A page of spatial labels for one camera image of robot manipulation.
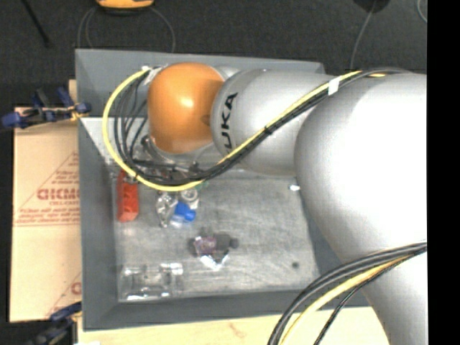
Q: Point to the clear glass thing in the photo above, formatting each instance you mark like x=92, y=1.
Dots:
x=147, y=282

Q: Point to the grey metal bin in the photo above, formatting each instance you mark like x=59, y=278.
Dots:
x=258, y=221

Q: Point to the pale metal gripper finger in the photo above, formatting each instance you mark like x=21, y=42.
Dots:
x=172, y=202
x=162, y=207

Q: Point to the brown cardboard board, red print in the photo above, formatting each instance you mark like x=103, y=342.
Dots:
x=43, y=250

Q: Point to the clear bottle with blue cap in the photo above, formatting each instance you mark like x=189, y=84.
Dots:
x=185, y=212

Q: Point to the dark purple packet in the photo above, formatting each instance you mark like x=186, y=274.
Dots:
x=212, y=244

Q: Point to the red-brown flat block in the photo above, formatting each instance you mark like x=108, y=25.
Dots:
x=127, y=201

